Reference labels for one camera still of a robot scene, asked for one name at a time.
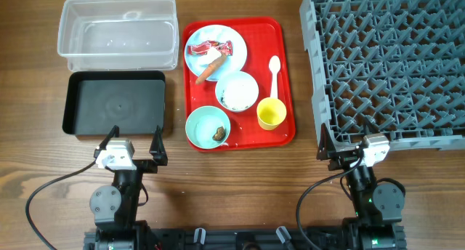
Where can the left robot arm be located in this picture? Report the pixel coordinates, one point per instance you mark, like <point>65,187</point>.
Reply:
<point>115,206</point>

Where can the light blue rice bowl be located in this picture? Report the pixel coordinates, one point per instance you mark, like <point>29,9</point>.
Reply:
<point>236,76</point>

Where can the red serving tray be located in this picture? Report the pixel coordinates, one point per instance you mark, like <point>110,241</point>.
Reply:
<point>264,38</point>

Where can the clear plastic bin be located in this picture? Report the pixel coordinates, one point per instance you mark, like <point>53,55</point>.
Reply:
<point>119,35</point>

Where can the light blue plate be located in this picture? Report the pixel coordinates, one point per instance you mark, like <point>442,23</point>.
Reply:
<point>221,33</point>

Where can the mint green bowl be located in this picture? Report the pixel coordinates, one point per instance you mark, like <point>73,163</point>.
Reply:
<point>202,124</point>

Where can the black plastic tray bin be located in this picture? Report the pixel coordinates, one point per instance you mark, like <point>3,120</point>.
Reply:
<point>97,101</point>

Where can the white plastic spoon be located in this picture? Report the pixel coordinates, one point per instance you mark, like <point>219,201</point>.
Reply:
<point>274,66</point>

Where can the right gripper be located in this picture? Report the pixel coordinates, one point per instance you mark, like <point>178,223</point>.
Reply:
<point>327,149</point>

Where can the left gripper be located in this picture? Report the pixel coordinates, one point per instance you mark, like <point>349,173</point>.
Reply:
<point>156,149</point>

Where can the red snack wrapper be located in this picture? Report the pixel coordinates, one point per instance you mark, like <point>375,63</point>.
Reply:
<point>204,47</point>

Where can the orange carrot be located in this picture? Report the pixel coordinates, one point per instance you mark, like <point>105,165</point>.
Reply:
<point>211,68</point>

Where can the white tissue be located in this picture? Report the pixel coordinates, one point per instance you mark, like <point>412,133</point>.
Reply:
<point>211,55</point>

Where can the grey dishwasher rack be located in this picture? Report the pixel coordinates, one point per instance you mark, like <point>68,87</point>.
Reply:
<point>398,64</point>

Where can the white rice pile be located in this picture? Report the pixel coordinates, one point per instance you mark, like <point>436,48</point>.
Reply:
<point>238,95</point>

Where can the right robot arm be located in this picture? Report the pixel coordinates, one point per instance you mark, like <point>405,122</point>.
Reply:
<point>378,203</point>

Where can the yellow plastic cup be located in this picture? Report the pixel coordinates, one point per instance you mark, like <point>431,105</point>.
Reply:
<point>271,112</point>

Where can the brown food scrap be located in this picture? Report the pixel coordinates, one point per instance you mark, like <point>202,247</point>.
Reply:
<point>219,134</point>

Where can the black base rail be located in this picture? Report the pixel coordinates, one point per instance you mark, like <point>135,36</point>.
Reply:
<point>239,239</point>

